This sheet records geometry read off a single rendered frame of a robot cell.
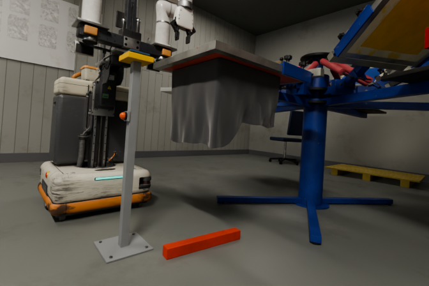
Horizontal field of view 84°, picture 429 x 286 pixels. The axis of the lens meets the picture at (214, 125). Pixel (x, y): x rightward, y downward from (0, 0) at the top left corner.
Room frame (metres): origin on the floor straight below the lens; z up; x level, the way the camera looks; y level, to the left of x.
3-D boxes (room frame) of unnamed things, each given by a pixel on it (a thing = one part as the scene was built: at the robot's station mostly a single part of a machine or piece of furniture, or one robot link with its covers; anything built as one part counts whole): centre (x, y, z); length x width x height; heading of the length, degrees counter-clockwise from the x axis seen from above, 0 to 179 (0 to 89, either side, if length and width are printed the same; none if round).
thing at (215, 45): (1.47, -0.09, 0.97); 0.79 x 0.58 x 0.04; 130
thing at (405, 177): (3.79, -2.56, 0.06); 1.22 x 0.84 x 0.11; 42
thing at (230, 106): (1.28, -0.18, 0.74); 0.46 x 0.04 x 0.42; 130
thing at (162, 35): (1.61, 0.40, 1.21); 0.16 x 0.13 x 0.15; 42
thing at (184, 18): (1.23, 0.19, 1.18); 0.10 x 0.08 x 0.11; 130
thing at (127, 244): (1.20, 0.42, 0.48); 0.22 x 0.22 x 0.96; 40
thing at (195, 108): (1.28, 0.13, 0.74); 0.45 x 0.03 x 0.43; 40
